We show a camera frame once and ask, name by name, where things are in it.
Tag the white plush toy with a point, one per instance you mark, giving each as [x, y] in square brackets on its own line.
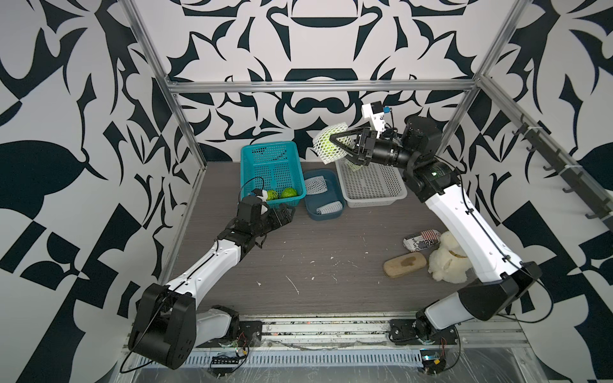
[449, 263]

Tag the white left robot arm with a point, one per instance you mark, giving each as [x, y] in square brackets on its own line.
[167, 326]

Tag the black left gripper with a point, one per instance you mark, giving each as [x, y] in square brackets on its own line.
[284, 217]

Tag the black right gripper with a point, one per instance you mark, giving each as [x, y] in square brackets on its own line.
[369, 142]

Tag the white foam net back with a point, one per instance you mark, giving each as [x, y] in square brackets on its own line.
[316, 185]

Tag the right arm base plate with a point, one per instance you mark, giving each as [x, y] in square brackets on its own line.
[412, 331]

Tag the white foam net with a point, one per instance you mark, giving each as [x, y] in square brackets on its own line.
[330, 208]
[339, 153]
[316, 185]

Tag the green custard apple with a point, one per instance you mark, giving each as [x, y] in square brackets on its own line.
[288, 193]
[323, 143]
[272, 195]

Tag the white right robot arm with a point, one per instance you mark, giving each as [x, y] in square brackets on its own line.
[502, 277]

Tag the teal perforated plastic basket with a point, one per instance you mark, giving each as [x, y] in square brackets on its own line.
[272, 166]

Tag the white foam net front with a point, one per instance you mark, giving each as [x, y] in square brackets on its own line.
[330, 208]

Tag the green custard apple front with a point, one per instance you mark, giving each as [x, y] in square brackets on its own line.
[272, 195]

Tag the white perforated plastic basket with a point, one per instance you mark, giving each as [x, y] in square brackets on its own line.
[372, 186]

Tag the tan sponge block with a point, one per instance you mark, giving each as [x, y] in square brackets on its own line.
[404, 264]

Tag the green custard apple sleeved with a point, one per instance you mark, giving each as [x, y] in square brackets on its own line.
[353, 167]

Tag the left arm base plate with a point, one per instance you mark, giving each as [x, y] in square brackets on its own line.
[241, 333]

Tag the dark teal small tray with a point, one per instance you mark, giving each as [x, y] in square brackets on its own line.
[333, 194]

